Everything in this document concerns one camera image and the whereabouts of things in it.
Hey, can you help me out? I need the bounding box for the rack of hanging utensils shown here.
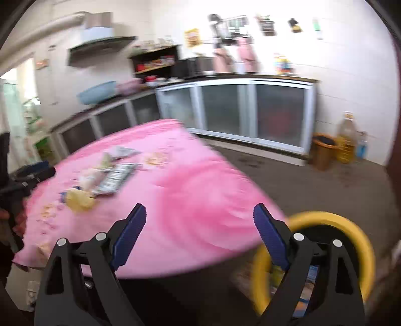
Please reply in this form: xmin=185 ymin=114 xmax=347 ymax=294
xmin=208 ymin=13 xmax=251 ymax=43

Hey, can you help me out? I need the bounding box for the beige paper carton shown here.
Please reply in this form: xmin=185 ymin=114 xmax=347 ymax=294
xmin=78 ymin=168 xmax=105 ymax=192

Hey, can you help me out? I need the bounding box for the pink floral tablecloth table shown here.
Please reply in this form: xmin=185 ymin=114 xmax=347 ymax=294
xmin=13 ymin=118 xmax=287 ymax=279

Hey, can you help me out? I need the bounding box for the yellow wall poster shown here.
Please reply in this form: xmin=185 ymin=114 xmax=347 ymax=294
xmin=184 ymin=28 xmax=201 ymax=47

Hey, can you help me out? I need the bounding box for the wall chopstick holder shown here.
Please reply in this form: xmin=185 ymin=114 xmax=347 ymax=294
xmin=255 ymin=14 xmax=278 ymax=36

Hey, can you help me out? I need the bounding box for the row of glass bottles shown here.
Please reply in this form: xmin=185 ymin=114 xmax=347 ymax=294
xmin=138 ymin=36 xmax=174 ymax=51

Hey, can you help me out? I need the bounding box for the blue plastic basin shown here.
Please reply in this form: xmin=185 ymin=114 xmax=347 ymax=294
xmin=77 ymin=81 xmax=117 ymax=105

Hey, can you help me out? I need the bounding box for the cardboard box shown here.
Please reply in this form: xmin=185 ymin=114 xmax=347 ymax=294
xmin=84 ymin=13 xmax=113 ymax=29

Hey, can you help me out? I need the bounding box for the silver vent duct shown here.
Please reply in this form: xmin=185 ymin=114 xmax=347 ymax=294
xmin=0 ymin=12 xmax=88 ymax=63

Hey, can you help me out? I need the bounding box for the range hood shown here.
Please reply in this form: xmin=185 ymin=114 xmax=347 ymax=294
xmin=67 ymin=27 xmax=138 ymax=66

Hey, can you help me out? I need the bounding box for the dark wooden spice shelf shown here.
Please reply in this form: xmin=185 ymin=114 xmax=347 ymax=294
xmin=128 ymin=44 xmax=182 ymax=76

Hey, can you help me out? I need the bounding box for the small brown waste bin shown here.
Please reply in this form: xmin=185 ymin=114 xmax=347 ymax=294
xmin=312 ymin=133 xmax=339 ymax=171

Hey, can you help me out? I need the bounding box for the yellow detergent bottle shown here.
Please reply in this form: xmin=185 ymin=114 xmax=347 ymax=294
xmin=273 ymin=53 xmax=295 ymax=75

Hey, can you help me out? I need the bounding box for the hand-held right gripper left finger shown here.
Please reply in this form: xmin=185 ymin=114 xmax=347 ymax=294
xmin=34 ymin=203 xmax=147 ymax=326

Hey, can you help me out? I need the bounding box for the yellow rimmed brown bin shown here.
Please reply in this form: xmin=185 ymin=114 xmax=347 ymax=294
xmin=251 ymin=211 xmax=376 ymax=326

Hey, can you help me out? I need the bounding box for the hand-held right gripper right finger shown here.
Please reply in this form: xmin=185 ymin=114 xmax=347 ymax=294
xmin=253 ymin=203 xmax=365 ymax=326

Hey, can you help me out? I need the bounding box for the black microwave oven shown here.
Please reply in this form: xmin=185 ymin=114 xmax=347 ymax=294
xmin=172 ymin=56 xmax=215 ymax=79

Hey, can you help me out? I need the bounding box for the yellow wrapper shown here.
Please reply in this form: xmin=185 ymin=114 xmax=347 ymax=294
xmin=64 ymin=187 xmax=96 ymax=212

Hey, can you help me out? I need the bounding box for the pink plastic basin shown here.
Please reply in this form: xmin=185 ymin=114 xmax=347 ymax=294
xmin=116 ymin=78 xmax=144 ymax=96

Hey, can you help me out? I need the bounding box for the kitchen counter cabinet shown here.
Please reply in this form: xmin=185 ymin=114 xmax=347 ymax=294
xmin=50 ymin=75 xmax=320 ymax=167

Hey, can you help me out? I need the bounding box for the clear bottle blue label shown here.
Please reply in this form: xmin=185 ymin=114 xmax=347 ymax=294
xmin=356 ymin=132 xmax=368 ymax=160

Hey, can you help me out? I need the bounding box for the row of condiment jars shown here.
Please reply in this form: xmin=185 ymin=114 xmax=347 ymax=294
xmin=136 ymin=56 xmax=176 ymax=71

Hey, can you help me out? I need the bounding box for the striped black white wrapper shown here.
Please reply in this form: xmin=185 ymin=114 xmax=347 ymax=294
xmin=94 ymin=163 xmax=138 ymax=196

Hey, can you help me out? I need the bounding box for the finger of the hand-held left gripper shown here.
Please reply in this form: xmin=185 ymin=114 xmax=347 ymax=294
xmin=11 ymin=160 xmax=57 ymax=190

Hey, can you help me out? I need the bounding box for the cooking oil jug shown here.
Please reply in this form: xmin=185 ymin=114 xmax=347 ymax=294
xmin=337 ymin=112 xmax=358 ymax=164

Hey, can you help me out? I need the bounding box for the green white wrapper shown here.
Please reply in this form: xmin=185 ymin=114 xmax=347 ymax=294
xmin=103 ymin=146 xmax=141 ymax=160

